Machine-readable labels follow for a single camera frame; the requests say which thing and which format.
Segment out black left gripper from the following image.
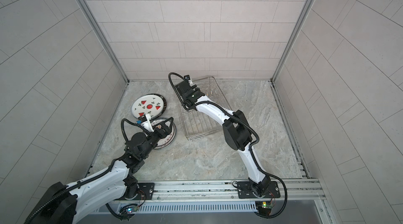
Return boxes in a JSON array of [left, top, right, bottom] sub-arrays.
[[140, 118, 174, 160]]

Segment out orange sunburst plate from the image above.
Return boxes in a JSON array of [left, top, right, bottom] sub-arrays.
[[140, 118, 176, 149]]

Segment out dark striped rim plate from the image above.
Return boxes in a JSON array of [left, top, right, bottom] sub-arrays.
[[151, 93, 167, 120]]

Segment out white watermelon plate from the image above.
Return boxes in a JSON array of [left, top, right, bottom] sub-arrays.
[[131, 94, 163, 119]]

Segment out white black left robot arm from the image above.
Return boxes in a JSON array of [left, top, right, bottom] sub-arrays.
[[25, 115, 174, 224]]

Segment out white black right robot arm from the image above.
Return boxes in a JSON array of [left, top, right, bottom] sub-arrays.
[[170, 79, 271, 197]]

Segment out left green circuit board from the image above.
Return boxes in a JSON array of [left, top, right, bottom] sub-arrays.
[[120, 204, 139, 215]]

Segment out green circuit board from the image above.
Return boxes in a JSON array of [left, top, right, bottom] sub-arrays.
[[120, 204, 139, 215], [255, 201, 274, 218]]

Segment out right green circuit board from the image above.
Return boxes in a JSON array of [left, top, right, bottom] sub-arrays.
[[255, 201, 274, 218]]

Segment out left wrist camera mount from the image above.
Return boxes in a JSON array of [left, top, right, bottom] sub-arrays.
[[137, 114, 154, 133]]

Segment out wire metal dish rack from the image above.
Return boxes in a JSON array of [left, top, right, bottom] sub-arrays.
[[176, 77, 232, 140]]

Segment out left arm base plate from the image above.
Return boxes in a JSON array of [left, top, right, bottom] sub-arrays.
[[123, 183, 155, 200]]

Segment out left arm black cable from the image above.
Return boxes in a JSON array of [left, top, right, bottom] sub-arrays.
[[24, 118, 149, 224]]

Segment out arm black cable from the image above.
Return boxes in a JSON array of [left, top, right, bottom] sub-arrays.
[[24, 118, 149, 224], [168, 72, 289, 220]]

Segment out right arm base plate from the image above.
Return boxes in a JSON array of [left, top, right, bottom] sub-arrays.
[[237, 181, 281, 199]]

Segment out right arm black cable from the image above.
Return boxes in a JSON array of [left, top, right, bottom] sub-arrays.
[[168, 72, 289, 220]]

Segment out aluminium front rail frame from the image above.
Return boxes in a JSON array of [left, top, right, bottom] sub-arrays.
[[108, 178, 335, 224]]

